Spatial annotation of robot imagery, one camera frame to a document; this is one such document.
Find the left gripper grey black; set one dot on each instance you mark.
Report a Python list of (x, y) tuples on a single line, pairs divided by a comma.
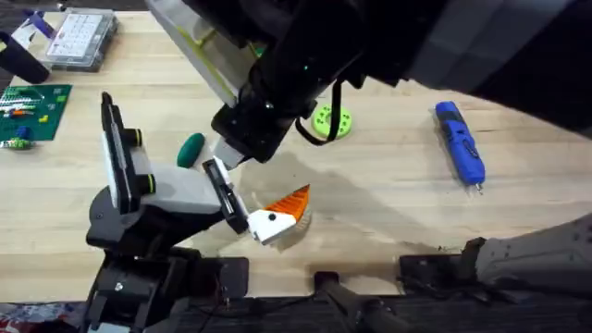
[(185, 189)]

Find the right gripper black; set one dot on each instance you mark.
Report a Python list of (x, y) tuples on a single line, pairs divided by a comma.
[(254, 125)]

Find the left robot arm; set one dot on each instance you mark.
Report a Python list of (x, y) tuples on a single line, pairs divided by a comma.
[(139, 287)]

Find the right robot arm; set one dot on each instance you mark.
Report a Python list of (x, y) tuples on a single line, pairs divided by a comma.
[(462, 41)]

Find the dark green toy vegetable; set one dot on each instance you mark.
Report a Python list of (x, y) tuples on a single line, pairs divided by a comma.
[(190, 150)]

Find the blue electric screwdriver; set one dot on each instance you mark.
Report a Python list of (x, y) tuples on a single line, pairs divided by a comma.
[(458, 139)]

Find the green disc with holes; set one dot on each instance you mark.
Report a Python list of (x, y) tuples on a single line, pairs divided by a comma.
[(344, 122)]

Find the clear plastic parts box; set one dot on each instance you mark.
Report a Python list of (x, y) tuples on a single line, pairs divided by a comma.
[(78, 39)]

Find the green board with toy blocks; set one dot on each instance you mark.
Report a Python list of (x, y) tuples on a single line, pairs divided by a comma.
[(34, 111)]

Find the blue and white tool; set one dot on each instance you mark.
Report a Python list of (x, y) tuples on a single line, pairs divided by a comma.
[(39, 23)]

